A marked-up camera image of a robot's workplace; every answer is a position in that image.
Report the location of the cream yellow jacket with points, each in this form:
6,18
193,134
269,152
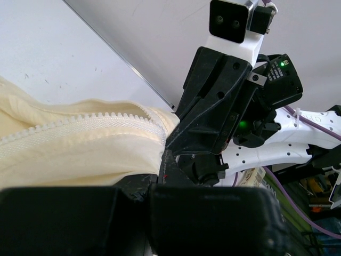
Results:
89,143

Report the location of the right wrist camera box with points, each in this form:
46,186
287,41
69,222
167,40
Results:
230,20

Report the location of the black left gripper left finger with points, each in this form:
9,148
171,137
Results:
81,220

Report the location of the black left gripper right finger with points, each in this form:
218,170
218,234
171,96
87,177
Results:
185,219

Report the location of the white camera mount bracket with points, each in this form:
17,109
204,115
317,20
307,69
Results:
247,50

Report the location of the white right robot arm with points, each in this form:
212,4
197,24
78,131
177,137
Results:
309,142

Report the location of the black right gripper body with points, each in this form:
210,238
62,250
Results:
209,169

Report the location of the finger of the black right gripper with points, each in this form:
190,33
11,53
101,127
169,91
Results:
207,131
203,81

